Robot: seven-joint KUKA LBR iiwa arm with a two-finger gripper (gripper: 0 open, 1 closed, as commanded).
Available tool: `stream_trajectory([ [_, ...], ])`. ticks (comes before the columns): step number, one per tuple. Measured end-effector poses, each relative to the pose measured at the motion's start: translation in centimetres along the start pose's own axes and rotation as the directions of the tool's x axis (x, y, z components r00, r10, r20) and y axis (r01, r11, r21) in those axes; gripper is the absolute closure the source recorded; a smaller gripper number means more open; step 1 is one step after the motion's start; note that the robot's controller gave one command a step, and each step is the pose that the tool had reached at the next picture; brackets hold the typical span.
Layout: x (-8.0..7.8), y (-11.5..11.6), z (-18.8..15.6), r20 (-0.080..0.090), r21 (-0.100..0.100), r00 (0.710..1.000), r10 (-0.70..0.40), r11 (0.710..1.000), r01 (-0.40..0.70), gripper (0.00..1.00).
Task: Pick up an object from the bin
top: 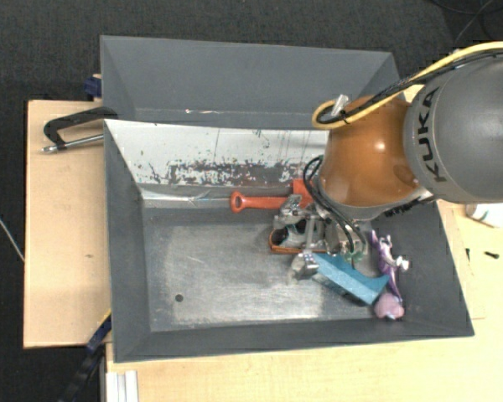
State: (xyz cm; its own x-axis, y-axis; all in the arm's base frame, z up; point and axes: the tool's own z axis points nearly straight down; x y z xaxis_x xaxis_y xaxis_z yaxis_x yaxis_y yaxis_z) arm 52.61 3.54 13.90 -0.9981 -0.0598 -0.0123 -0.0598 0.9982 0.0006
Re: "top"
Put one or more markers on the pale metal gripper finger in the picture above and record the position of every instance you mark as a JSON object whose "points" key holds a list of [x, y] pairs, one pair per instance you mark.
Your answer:
{"points": [[307, 265], [292, 212]]}

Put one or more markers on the blue sponge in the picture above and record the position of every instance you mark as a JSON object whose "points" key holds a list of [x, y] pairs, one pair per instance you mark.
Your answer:
{"points": [[348, 281]]}

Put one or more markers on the purple toy animal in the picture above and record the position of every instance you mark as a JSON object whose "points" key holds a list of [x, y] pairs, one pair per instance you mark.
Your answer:
{"points": [[385, 254]]}

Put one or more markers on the pink round toy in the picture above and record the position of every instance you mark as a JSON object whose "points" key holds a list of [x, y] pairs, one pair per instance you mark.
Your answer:
{"points": [[387, 307]]}

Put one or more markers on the grey metal bin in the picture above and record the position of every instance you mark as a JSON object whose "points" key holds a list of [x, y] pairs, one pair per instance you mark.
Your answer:
{"points": [[218, 283]]}

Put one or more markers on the pale cardboard board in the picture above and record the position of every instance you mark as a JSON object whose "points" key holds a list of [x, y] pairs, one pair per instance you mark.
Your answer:
{"points": [[63, 233]]}

